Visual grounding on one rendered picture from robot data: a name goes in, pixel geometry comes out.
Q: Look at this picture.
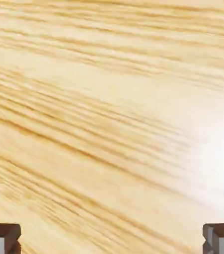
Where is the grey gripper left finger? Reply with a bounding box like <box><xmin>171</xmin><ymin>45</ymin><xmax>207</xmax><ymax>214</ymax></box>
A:
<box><xmin>0</xmin><ymin>223</ymin><xmax>22</xmax><ymax>254</ymax></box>

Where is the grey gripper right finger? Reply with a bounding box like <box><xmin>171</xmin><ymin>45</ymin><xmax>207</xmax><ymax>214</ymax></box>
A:
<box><xmin>202</xmin><ymin>223</ymin><xmax>224</xmax><ymax>254</ymax></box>

